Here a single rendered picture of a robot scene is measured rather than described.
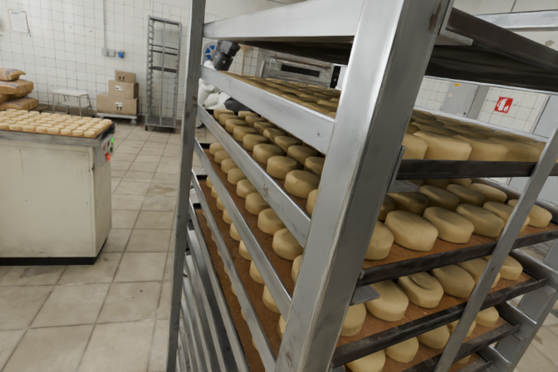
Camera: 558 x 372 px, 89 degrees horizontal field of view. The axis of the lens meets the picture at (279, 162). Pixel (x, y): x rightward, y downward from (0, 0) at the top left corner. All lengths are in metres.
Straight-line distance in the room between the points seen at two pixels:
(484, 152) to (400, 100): 0.18
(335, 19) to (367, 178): 0.13
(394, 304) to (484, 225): 0.14
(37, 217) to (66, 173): 0.33
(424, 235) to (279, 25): 0.26
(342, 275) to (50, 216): 2.08
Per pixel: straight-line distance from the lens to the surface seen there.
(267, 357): 0.39
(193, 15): 0.73
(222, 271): 0.64
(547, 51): 0.30
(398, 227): 0.31
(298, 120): 0.27
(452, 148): 0.29
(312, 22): 0.28
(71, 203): 2.12
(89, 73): 6.25
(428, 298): 0.40
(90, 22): 6.19
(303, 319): 0.23
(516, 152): 0.39
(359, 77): 0.17
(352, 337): 0.34
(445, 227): 0.36
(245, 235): 0.41
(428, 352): 0.50
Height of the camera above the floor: 1.46
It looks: 19 degrees down
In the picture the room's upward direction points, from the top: 11 degrees clockwise
